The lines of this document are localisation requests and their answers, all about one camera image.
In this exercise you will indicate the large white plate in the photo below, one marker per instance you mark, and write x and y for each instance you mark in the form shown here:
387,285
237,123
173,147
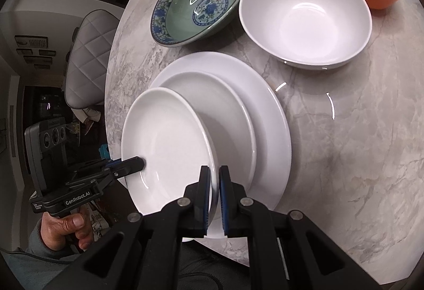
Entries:
268,131

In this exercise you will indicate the turquoise plastic object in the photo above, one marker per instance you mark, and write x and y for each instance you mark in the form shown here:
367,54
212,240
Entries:
104,150

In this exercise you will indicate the person's dark clothing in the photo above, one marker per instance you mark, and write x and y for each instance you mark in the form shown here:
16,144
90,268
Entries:
212,263

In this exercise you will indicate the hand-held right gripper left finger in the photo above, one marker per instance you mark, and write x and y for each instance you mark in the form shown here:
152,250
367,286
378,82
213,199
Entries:
206,197

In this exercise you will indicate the person's left hand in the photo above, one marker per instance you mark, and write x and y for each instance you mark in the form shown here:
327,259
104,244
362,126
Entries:
59,230

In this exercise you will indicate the white bowl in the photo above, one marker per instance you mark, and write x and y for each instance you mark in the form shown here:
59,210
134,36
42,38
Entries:
304,18

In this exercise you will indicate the medium white plate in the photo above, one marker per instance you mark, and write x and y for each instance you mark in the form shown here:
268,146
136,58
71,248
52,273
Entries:
228,124

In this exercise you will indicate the person's left forearm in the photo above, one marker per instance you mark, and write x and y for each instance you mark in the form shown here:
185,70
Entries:
36,253

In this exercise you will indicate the light grey quilted chair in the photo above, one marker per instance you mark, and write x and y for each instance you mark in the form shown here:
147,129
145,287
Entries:
89,54

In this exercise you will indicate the small white plate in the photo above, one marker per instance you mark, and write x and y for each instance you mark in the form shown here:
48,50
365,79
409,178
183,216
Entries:
165,144

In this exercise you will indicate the blue patterned bowl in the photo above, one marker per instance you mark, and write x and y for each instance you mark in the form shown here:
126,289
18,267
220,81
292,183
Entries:
185,11

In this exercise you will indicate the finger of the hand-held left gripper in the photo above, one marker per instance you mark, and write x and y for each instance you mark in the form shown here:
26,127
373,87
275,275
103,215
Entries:
132,165
111,163

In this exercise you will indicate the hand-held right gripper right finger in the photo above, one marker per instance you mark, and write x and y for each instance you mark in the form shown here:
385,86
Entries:
226,200

